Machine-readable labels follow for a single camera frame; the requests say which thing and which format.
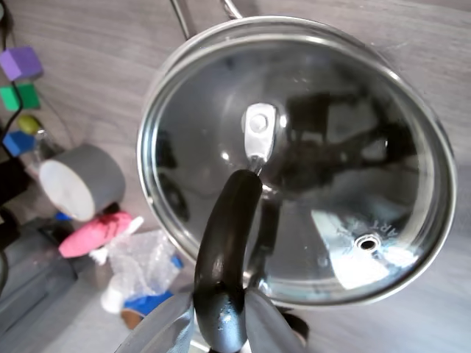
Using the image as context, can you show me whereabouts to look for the clear plastic bubble bag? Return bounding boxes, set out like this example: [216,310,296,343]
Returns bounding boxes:
[106,229,181,295]

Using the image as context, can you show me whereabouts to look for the green foam cube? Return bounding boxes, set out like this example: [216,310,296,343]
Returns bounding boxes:
[0,83,41,111]

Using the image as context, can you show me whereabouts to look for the purple foam cube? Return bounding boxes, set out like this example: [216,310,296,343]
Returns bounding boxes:
[0,46,44,82]

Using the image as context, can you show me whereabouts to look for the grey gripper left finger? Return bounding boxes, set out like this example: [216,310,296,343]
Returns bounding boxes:
[117,292,196,353]

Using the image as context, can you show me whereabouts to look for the glass lid with black handle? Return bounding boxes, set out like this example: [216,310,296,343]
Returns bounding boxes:
[136,15,457,353]

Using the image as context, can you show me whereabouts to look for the white plastic bottle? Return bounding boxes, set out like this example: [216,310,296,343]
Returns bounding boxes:
[101,275,130,313]

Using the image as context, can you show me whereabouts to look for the blue painter tape roll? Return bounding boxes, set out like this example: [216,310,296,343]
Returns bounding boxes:
[121,290,174,330]

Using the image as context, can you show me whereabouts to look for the pink cloth item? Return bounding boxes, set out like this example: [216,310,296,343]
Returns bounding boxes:
[58,211,133,258]

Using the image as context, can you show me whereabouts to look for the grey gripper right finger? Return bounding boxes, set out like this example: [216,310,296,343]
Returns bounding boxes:
[244,289,306,353]

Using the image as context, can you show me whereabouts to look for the grey duct tape roll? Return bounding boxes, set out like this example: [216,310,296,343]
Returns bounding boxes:
[38,143,126,222]

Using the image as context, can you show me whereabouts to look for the blue foam cube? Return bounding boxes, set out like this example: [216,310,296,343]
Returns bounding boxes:
[2,130,38,158]

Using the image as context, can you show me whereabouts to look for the yellow-green ball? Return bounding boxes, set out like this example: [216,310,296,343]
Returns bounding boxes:
[17,114,41,135]

